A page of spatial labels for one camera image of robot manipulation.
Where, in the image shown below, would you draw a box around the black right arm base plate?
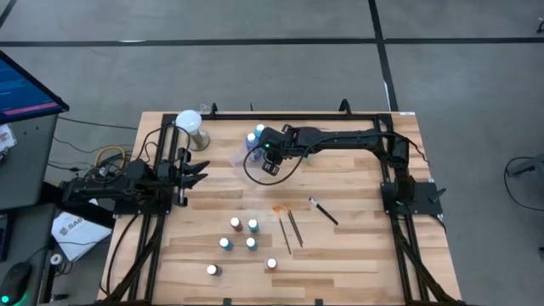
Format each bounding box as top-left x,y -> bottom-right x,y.
380,180 -> 447,217

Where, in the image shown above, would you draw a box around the thin orange tip paint brush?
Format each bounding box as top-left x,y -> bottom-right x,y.
283,203 -> 304,249

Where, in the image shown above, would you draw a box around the black brush silver ferrule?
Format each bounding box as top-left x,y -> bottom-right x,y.
308,196 -> 340,226

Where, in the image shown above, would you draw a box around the yellow cable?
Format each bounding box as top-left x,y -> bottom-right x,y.
93,145 -> 128,169

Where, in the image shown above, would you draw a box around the orange fan paint brush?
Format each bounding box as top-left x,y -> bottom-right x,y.
272,204 -> 293,256

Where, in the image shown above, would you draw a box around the blue screen computer monitor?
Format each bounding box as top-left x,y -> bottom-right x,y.
0,49 -> 71,126

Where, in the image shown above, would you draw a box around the black floor cable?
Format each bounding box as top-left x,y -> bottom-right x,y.
57,116 -> 139,131
503,156 -> 544,213

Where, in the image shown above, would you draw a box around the grey desk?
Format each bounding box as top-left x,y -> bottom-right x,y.
0,112 -> 59,212

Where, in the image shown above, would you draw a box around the white paper bag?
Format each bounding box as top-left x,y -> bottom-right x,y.
50,211 -> 113,263

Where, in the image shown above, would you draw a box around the white dome lamp metal base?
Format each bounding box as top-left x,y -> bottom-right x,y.
174,109 -> 212,153

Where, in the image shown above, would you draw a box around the clear plastic container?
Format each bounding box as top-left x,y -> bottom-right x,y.
229,135 -> 273,184

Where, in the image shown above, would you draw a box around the black computer mouse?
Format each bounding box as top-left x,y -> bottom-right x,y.
0,261 -> 34,306

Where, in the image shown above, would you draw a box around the black aluminium table frame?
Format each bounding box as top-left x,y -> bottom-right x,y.
97,110 -> 464,306

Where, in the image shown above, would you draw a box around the printed paper sheet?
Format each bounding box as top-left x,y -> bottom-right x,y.
0,124 -> 17,154

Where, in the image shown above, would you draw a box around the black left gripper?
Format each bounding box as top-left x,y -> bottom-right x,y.
157,147 -> 211,207

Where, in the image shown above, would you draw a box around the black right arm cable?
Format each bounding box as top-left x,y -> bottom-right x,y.
241,138 -> 318,187

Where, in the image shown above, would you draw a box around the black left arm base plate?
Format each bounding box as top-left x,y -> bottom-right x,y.
112,199 -> 173,216

